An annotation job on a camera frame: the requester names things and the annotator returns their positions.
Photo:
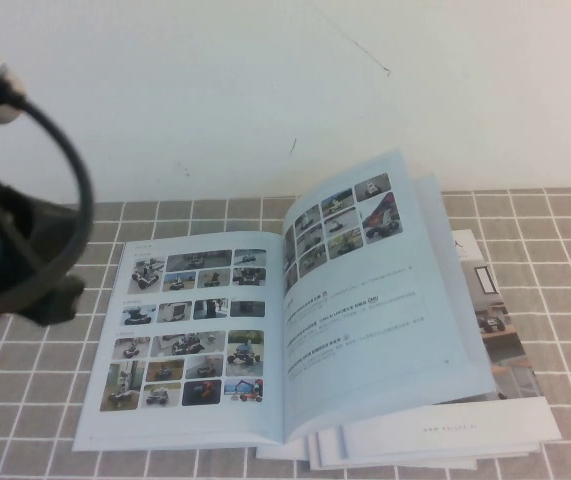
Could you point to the white booklet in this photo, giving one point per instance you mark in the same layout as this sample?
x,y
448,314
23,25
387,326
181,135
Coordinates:
x,y
275,452
330,450
313,454

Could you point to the robot catalogue book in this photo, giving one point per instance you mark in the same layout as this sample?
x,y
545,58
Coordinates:
x,y
190,350

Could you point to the grey checked tablecloth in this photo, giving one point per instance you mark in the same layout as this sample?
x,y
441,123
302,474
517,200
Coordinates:
x,y
40,390

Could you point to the closed catalogue with photo cover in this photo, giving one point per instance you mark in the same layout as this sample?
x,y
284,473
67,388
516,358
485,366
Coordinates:
x,y
465,430

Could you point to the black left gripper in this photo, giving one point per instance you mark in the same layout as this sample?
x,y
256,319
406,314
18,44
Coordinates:
x,y
0,240

